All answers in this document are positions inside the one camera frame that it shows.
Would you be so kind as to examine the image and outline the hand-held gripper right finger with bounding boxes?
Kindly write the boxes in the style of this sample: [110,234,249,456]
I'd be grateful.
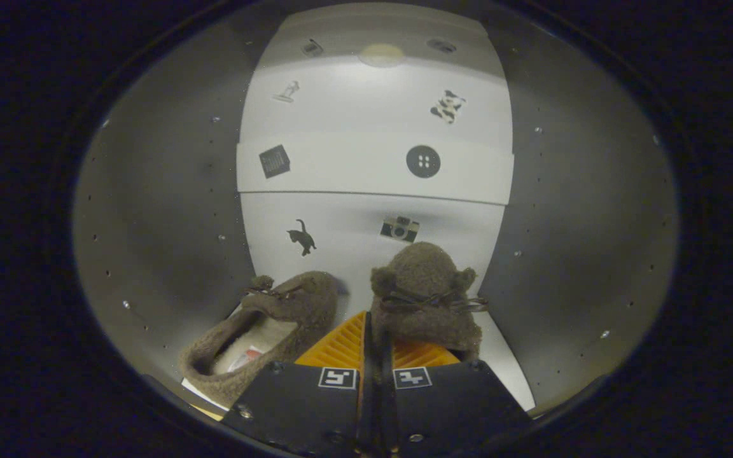
[376,331,533,455]

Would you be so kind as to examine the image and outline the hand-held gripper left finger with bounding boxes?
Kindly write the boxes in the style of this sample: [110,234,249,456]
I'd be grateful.
[220,310,377,455]

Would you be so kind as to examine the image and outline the brown fuzzy shoe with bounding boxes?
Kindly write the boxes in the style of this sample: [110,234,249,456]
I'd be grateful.
[370,242,488,363]
[179,272,340,409]

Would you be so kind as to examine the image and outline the grey shoe cabinet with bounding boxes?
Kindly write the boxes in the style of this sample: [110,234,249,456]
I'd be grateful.
[73,3,682,420]

